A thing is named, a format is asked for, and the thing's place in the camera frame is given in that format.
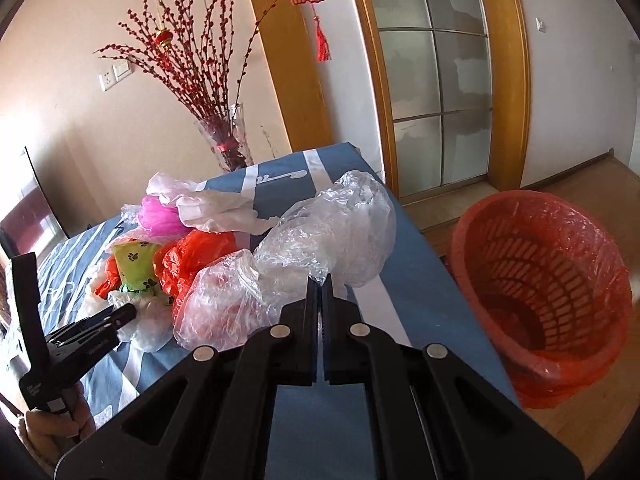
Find red plastic trash basket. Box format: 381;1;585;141
446;190;632;408

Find white plastic bag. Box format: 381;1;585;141
146;166;279;235

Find glass vase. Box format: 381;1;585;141
196;103;254;172

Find white wall light switch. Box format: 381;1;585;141
113;60;132;82

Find pink plastic bag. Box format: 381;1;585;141
137;195;191;238

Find clear bag over red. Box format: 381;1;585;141
174;249;308;351

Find yellow-green paw print bag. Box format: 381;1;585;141
112;240;160;292

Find blue striped tablecloth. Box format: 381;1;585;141
38;143;516;424

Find person's left hand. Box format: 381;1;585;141
21;382;96;466

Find frosted glass sliding door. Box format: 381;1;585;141
342;0;532;200

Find red plastic bag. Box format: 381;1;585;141
152;230;238;318

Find red berry branches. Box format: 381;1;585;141
94;0;280;120

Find large clear plastic bag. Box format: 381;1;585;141
254;170;396;292

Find white wall socket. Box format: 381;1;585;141
99;70;117;92

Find flat screen television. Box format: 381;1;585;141
1;148;67;261

